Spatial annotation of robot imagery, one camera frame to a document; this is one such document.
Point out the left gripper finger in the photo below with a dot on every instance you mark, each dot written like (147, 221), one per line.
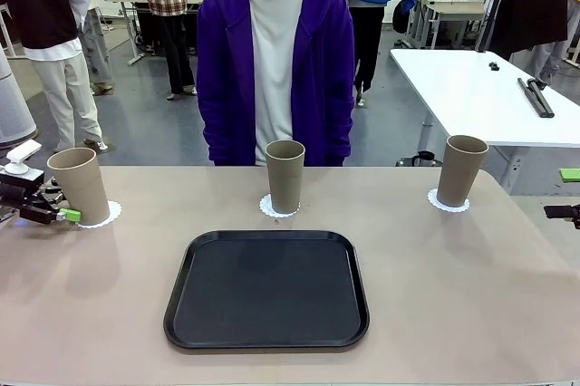
(70, 215)
(52, 191)

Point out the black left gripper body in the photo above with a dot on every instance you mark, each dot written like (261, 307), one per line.
(18, 200)

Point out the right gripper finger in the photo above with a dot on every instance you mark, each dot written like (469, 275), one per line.
(562, 212)
(571, 175)

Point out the tall beige cup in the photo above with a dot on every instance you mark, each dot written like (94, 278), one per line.
(284, 177)
(460, 173)
(84, 186)

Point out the white scalloped paper coaster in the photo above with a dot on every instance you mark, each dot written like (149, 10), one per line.
(115, 214)
(265, 207)
(435, 202)

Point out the purple-sleeved left forearm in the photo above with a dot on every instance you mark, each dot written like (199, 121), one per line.
(345, 132)

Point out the purple-sleeved right forearm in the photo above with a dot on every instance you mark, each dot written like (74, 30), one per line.
(209, 132)

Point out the black folded tripod tool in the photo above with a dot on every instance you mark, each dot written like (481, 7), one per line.
(539, 96)

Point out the white cylindrical air purifier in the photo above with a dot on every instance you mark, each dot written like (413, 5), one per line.
(13, 109)

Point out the small black clip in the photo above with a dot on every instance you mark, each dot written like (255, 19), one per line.
(494, 65)

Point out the person in grey trousers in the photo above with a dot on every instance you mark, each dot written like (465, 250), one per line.
(97, 41)

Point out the person in dark coat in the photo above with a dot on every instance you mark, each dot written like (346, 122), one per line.
(525, 5)

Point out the white background workbench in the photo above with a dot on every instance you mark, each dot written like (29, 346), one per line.
(453, 7)

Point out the black plastic tray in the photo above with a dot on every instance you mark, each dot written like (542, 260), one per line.
(267, 291)

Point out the black hanging bag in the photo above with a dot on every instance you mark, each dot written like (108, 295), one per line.
(399, 16)

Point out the person in purple hoodie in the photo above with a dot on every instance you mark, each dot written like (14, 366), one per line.
(276, 41)

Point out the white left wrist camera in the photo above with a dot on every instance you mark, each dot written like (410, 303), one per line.
(22, 150)

